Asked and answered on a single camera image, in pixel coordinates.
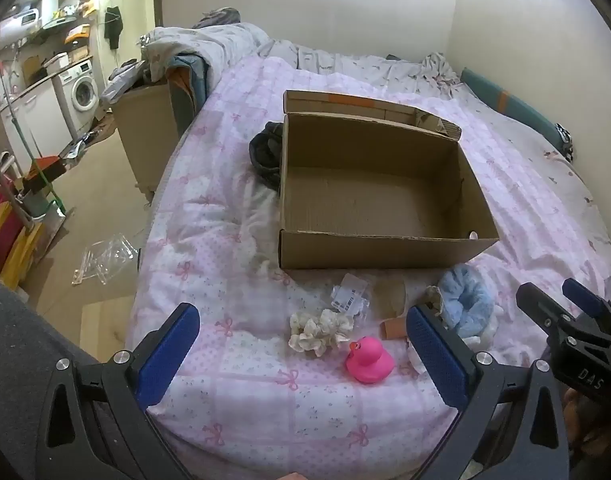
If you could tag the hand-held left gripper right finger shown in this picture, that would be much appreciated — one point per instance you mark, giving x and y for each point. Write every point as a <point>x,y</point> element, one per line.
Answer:
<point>435,355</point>

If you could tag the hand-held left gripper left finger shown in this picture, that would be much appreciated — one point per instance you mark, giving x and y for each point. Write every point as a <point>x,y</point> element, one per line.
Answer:
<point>168,355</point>

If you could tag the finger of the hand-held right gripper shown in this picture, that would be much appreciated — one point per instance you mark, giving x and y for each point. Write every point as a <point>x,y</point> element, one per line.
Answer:
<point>583,295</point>
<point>535,302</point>

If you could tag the blue fluffy cloth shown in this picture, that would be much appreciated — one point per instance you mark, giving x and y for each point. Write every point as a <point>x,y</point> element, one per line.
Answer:
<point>465,295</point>

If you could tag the pink rubber duck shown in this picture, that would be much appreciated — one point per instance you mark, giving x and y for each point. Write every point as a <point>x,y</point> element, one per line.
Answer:
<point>368,360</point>

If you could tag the brown translucent pouch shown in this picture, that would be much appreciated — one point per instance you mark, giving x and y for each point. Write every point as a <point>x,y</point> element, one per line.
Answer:
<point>390,297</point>

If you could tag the clear plastic packet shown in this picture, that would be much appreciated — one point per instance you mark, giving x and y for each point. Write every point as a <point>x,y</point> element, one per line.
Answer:
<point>349,295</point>

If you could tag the cream scrunchie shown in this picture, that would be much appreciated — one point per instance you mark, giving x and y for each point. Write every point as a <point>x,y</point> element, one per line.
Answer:
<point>315,332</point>

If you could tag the person's right hand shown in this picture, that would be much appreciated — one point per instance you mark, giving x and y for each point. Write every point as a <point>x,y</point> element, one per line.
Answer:
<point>578,415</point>

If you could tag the flat cardboard sheet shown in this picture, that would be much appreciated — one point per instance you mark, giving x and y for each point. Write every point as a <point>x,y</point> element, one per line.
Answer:
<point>105,317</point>

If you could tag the clear plastic packaging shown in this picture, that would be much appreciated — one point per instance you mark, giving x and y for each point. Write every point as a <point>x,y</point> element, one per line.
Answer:
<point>105,260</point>

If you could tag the black white patterned item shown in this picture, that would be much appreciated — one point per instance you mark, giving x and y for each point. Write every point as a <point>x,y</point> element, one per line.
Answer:
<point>565,137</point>

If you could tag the teal cushion with orange stripe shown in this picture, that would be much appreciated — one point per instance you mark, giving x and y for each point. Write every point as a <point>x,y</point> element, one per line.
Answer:
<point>525,107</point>

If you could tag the grey bin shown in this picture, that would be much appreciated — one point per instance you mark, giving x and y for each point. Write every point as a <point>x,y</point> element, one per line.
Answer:
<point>35,205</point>

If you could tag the dark striped garment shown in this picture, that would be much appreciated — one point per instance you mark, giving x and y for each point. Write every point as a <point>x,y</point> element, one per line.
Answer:
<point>265,155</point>

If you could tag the red black box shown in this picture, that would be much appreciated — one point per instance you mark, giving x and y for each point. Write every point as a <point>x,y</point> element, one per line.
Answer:
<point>45,166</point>

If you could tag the wooden bedside cabinet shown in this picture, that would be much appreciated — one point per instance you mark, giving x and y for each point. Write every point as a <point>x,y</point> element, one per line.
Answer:
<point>145,130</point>

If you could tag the silver foil bags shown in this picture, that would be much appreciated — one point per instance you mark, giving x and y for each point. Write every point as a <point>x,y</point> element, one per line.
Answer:
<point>80,142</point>

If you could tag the white kitchen counter cabinet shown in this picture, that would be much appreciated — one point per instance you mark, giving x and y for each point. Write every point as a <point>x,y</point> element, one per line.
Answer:
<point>35,115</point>

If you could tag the folded teal orange blanket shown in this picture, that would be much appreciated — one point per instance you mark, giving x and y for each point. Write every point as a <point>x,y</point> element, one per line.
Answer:
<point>185,80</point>

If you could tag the white washing machine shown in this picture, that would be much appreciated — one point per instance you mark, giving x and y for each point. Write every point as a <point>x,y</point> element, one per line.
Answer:
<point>83,90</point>

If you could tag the grey plastic bags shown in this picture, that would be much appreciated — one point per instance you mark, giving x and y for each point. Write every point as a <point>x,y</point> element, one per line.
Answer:
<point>125,74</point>

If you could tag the white floral duvet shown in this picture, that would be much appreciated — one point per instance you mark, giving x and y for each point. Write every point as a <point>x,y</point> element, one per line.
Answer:
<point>365,67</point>

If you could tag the white plastic basket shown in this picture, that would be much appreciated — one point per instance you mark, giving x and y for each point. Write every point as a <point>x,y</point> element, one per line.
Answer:
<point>58,62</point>

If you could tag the small cardboard box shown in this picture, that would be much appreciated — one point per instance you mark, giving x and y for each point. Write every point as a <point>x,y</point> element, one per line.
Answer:
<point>78,54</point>

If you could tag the orange yellow package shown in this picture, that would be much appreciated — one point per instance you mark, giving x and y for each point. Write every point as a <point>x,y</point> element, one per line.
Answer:
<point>78,35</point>

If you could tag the black hanging garment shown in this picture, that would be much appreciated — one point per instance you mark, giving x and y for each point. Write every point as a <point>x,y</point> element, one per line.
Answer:
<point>113,25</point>

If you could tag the grey striped cloth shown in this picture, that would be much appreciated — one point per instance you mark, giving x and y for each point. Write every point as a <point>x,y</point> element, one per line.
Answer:
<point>220,16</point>

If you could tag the white cylinder appliance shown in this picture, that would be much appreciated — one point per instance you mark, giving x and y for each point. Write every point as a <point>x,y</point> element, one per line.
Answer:
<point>48,8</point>

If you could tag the cluttered wall shelf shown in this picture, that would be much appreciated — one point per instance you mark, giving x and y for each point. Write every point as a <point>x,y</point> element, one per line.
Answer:
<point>70,12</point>

